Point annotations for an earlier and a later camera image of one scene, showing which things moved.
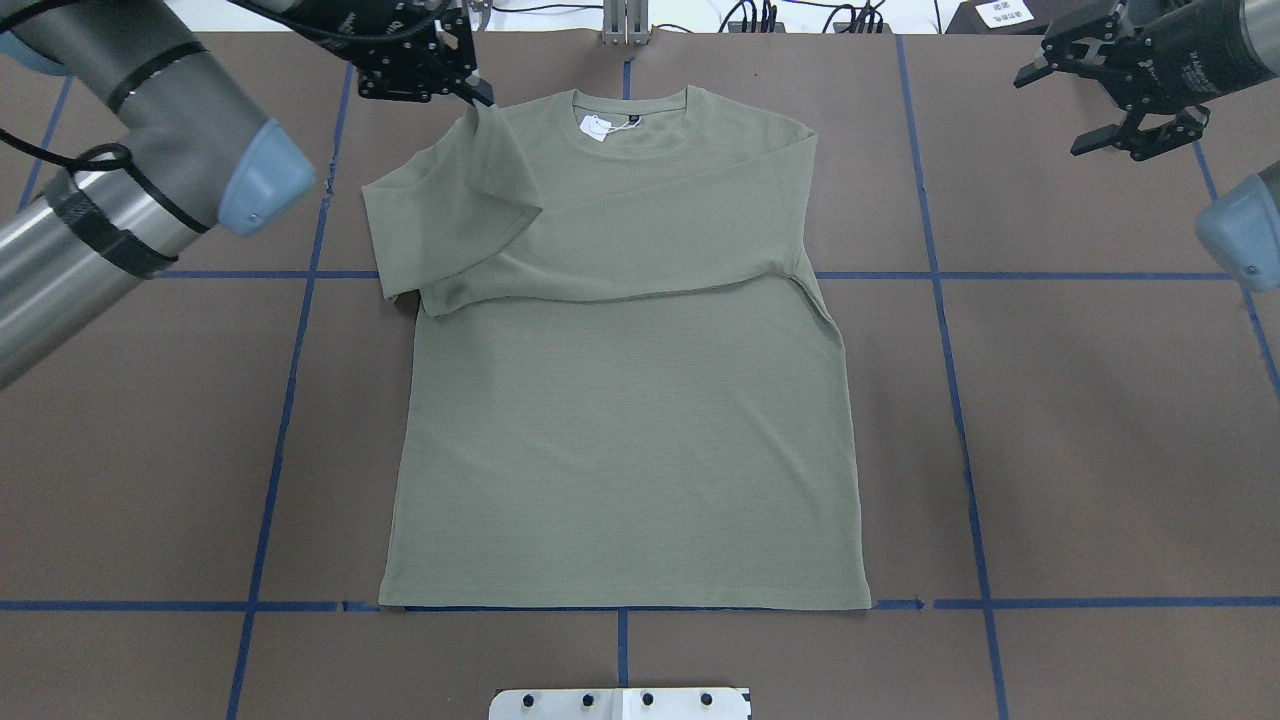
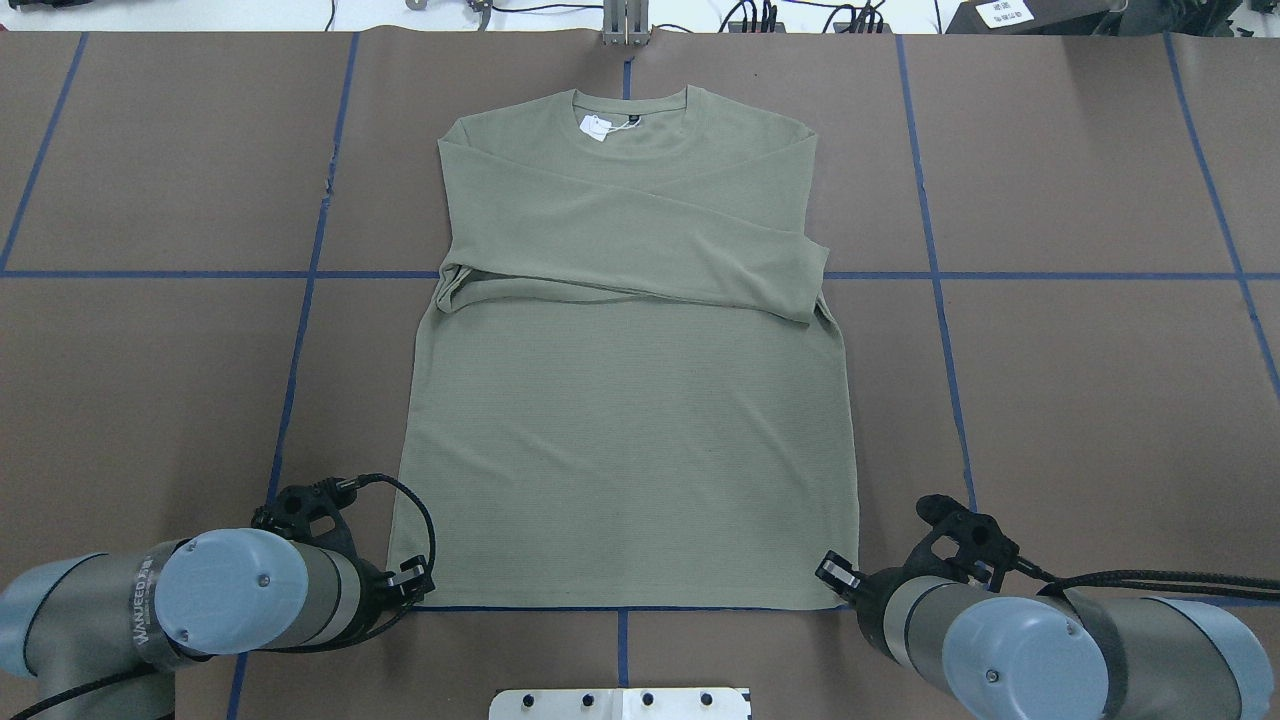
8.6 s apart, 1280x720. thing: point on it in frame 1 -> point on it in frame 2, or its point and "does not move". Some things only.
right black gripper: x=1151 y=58 -> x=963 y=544
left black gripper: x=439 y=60 -> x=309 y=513
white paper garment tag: x=597 y=129 does not move
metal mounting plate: x=620 y=704 does not move
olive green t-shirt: x=624 y=385 does not move
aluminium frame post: x=625 y=23 does not move
